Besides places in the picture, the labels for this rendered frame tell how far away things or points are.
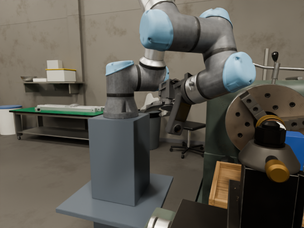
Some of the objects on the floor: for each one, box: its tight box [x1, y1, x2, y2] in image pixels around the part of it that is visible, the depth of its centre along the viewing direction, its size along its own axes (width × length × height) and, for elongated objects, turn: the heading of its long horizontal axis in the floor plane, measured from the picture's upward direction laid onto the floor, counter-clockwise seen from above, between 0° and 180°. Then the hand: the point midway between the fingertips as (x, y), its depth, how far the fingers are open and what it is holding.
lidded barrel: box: [0, 105, 23, 135], centre depth 480 cm, size 58×56×68 cm
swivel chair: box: [170, 121, 206, 159], centre depth 338 cm, size 65×65×103 cm
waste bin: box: [138, 109, 162, 150], centre depth 374 cm, size 56×58×71 cm
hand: (152, 114), depth 67 cm, fingers open, 7 cm apart
